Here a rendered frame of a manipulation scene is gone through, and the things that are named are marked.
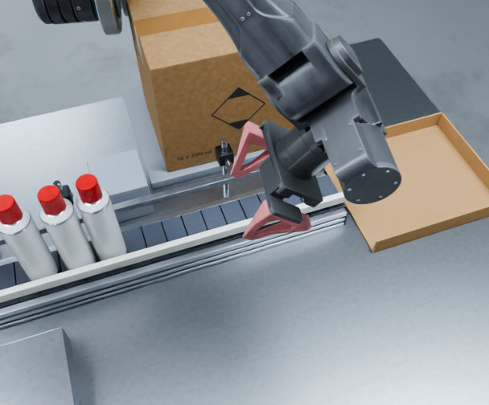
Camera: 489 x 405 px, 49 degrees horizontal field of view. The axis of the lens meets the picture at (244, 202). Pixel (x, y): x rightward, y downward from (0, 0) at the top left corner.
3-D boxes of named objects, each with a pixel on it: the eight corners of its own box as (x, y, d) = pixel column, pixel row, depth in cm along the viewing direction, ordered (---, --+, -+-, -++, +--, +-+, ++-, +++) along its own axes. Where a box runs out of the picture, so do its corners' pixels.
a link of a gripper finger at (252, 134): (219, 198, 66) (269, 153, 60) (211, 155, 70) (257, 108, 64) (260, 213, 70) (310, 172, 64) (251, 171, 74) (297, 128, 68)
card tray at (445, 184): (372, 253, 103) (376, 241, 100) (317, 157, 118) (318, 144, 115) (506, 210, 109) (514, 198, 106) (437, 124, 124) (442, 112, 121)
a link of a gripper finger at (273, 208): (227, 247, 62) (281, 203, 56) (219, 198, 66) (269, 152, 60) (271, 259, 66) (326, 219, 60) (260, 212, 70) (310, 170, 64)
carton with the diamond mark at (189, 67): (167, 173, 112) (149, 69, 91) (144, 98, 126) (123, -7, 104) (302, 141, 118) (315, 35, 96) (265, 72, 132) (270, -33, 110)
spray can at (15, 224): (30, 289, 93) (-15, 221, 76) (27, 264, 96) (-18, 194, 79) (61, 280, 94) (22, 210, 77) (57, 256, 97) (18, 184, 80)
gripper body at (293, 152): (271, 195, 58) (319, 155, 54) (254, 128, 64) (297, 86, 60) (313, 211, 62) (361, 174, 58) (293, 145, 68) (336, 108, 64)
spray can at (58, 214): (68, 280, 94) (31, 210, 77) (64, 256, 97) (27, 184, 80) (98, 272, 95) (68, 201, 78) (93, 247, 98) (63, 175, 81)
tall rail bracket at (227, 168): (228, 218, 108) (226, 165, 95) (217, 192, 112) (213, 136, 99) (243, 214, 108) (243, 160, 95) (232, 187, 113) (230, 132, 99)
